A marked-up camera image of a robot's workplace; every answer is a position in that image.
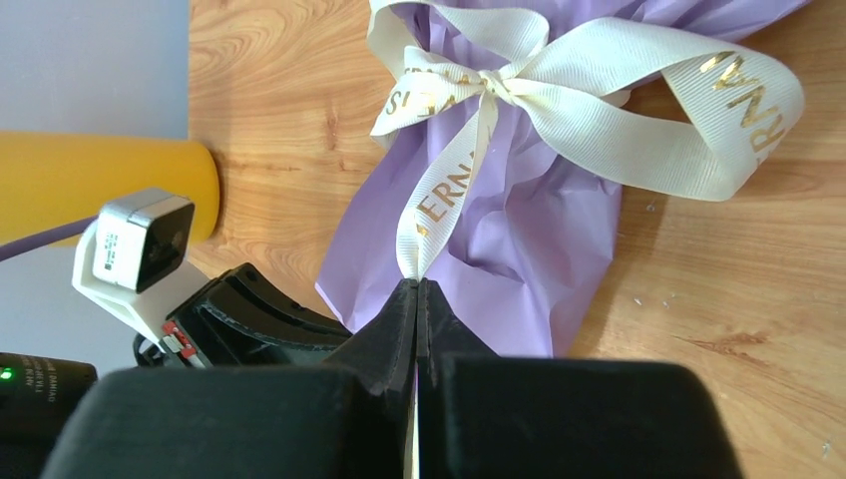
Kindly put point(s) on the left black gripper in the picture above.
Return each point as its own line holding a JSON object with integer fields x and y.
{"x": 240, "y": 319}

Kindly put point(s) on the yellow cylindrical vase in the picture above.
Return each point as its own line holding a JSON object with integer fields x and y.
{"x": 49, "y": 179}

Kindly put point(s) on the cream ribbon with gold text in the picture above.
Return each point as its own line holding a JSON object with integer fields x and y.
{"x": 641, "y": 105}

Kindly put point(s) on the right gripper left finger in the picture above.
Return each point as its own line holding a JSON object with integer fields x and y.
{"x": 350, "y": 416}

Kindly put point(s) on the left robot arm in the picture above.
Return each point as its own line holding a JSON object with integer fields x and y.
{"x": 38, "y": 395}

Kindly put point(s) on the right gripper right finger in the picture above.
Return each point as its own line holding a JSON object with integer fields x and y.
{"x": 483, "y": 415}

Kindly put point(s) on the purple pink wrapping paper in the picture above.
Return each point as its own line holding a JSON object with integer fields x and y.
{"x": 536, "y": 233}

